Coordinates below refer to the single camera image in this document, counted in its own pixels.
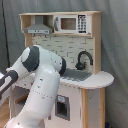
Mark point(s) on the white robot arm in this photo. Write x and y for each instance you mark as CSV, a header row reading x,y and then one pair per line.
x,y
48,67

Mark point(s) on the wooden toy kitchen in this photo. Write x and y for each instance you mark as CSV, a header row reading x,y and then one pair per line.
x,y
87,98

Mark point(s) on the grey toy sink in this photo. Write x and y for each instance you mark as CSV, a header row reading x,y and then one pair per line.
x,y
76,75

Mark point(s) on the black toy faucet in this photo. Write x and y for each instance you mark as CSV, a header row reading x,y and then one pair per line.
x,y
80,64

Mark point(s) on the toy microwave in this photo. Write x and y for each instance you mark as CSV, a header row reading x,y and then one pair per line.
x,y
74,24

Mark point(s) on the grey range hood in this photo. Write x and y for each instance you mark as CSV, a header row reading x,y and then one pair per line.
x,y
39,27

